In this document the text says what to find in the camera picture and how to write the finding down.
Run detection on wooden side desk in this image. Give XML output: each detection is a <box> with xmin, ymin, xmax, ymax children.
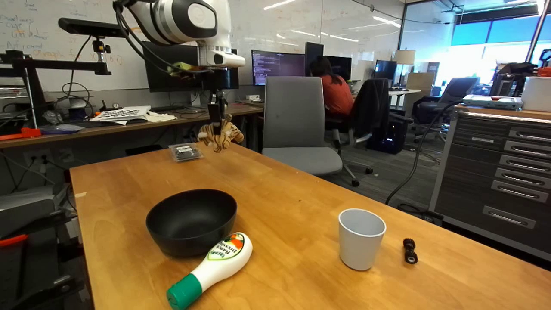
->
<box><xmin>0</xmin><ymin>100</ymin><xmax>267</xmax><ymax>154</ymax></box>

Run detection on white bottle with green cap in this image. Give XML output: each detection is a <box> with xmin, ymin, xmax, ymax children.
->
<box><xmin>165</xmin><ymin>231</ymin><xmax>255</xmax><ymax>310</ymax></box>

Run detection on small black rings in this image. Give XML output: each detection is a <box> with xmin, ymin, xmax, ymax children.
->
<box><xmin>401</xmin><ymin>237</ymin><xmax>420</xmax><ymax>268</ymax></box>

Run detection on grey office chair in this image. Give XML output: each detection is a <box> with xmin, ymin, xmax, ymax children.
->
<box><xmin>260</xmin><ymin>75</ymin><xmax>363</xmax><ymax>190</ymax></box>

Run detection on black stereo camera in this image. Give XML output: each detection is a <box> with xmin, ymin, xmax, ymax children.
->
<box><xmin>57</xmin><ymin>16</ymin><xmax>129</xmax><ymax>40</ymax></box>

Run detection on white lamp shade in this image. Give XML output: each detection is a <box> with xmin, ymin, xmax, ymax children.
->
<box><xmin>392</xmin><ymin>49</ymin><xmax>418</xmax><ymax>68</ymax></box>

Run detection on person in red shirt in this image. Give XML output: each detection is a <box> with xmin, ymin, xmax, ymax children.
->
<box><xmin>308</xmin><ymin>56</ymin><xmax>358</xmax><ymax>121</ymax></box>

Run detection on toy tiger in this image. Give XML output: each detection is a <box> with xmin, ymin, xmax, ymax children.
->
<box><xmin>196</xmin><ymin>113</ymin><xmax>248</xmax><ymax>156</ymax></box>

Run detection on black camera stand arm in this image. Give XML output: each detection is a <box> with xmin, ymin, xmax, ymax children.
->
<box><xmin>0</xmin><ymin>49</ymin><xmax>113</xmax><ymax>131</ymax></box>

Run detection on white box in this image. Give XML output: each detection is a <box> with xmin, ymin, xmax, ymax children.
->
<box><xmin>520</xmin><ymin>75</ymin><xmax>551</xmax><ymax>114</ymax></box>

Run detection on orange tool handle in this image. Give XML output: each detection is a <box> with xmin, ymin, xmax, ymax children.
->
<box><xmin>0</xmin><ymin>126</ymin><xmax>45</xmax><ymax>145</ymax></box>

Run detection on dark mesh office chair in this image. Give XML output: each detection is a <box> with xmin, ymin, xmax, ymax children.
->
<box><xmin>411</xmin><ymin>75</ymin><xmax>482</xmax><ymax>128</ymax></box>

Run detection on black bowl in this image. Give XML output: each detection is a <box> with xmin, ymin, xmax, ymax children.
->
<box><xmin>144</xmin><ymin>188</ymin><xmax>239</xmax><ymax>261</ymax></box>

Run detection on wrist camera with green board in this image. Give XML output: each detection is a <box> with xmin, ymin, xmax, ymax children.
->
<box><xmin>165</xmin><ymin>59</ymin><xmax>201</xmax><ymax>78</ymax></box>

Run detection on black office chair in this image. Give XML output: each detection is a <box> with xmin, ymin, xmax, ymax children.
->
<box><xmin>346</xmin><ymin>76</ymin><xmax>392</xmax><ymax>147</ymax></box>

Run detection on small dark monitor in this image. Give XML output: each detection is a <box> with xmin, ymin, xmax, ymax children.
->
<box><xmin>322</xmin><ymin>54</ymin><xmax>354</xmax><ymax>83</ymax></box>

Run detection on large dark monitor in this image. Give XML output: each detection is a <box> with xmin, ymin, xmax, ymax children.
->
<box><xmin>141</xmin><ymin>40</ymin><xmax>241</xmax><ymax>95</ymax></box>

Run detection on grey drawer cabinet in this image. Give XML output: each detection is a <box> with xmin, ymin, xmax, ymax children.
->
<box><xmin>428</xmin><ymin>106</ymin><xmax>551</xmax><ymax>264</ymax></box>

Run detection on computer monitor showing code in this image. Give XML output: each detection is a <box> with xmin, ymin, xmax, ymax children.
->
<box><xmin>249</xmin><ymin>49</ymin><xmax>308</xmax><ymax>88</ymax></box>

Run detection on open magazine papers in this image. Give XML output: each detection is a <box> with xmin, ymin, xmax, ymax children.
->
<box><xmin>88</xmin><ymin>104</ymin><xmax>179</xmax><ymax>128</ymax></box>

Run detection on white plastic cup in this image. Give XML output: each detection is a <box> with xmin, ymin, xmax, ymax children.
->
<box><xmin>336</xmin><ymin>207</ymin><xmax>389</xmax><ymax>274</ymax></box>

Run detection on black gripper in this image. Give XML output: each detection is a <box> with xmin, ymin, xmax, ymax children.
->
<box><xmin>199</xmin><ymin>64</ymin><xmax>241</xmax><ymax>125</ymax></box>

